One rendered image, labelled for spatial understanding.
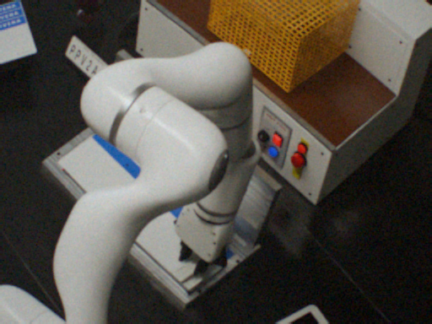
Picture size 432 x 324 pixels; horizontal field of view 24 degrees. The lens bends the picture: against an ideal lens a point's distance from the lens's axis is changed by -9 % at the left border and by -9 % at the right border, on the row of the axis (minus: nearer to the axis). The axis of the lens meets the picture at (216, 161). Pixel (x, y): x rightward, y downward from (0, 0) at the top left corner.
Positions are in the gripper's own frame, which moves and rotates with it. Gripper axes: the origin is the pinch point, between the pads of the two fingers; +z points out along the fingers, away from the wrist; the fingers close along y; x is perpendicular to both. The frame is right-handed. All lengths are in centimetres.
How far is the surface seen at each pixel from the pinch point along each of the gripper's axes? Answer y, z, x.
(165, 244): -7.0, 2.9, 0.1
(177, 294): 2.8, 4.0, -6.2
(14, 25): -69, -7, 6
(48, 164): -37.1, 3.9, -6.0
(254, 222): 3.2, -6.7, 11.2
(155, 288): -1.6, 6.6, -7.2
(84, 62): -53, -2, 17
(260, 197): 2.3, -13.4, 11.1
